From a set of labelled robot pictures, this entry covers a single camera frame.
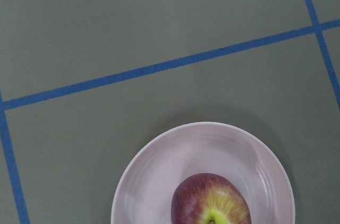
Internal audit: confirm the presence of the red apple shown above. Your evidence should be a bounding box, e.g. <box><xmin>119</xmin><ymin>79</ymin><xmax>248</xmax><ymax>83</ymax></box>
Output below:
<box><xmin>171</xmin><ymin>173</ymin><xmax>252</xmax><ymax>223</ymax></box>

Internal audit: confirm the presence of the pink plate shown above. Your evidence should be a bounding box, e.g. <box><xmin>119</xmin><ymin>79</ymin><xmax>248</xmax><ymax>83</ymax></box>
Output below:
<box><xmin>111</xmin><ymin>122</ymin><xmax>295</xmax><ymax>223</ymax></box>

